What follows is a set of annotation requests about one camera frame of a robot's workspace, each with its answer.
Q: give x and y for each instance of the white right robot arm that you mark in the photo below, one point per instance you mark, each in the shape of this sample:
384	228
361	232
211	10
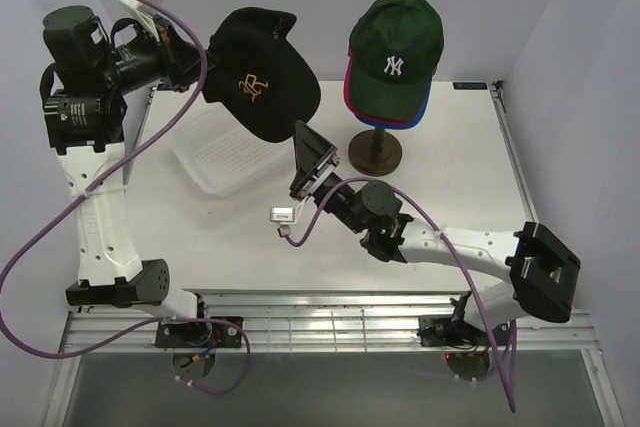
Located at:
537	273

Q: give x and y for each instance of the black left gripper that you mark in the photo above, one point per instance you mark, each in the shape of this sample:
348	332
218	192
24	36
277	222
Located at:
179	60

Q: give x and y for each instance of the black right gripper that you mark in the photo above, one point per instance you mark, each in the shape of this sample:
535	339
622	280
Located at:
316	156

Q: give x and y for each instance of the blue baseball cap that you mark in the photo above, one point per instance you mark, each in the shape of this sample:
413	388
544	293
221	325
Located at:
398	125

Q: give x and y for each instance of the white plastic basket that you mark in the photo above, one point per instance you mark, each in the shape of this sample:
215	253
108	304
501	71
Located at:
219	154

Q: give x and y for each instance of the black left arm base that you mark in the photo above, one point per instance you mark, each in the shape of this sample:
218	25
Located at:
195	334

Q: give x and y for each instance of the black baseball cap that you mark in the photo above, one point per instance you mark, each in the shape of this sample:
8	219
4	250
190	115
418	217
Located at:
408	22

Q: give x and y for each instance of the magenta baseball cap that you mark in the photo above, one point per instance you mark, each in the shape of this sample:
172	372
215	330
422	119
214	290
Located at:
389	81

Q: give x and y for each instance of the dark wooden mannequin stand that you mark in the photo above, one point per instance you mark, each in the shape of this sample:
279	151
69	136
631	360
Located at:
375	153

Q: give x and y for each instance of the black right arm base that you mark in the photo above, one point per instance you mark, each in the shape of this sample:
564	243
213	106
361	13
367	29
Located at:
443	332

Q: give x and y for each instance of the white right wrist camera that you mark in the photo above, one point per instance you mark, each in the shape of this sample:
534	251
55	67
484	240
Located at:
284	218

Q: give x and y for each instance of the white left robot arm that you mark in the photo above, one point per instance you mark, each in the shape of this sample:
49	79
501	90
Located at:
83	94

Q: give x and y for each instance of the aluminium rail frame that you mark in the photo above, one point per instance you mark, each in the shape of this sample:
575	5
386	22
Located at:
332	332

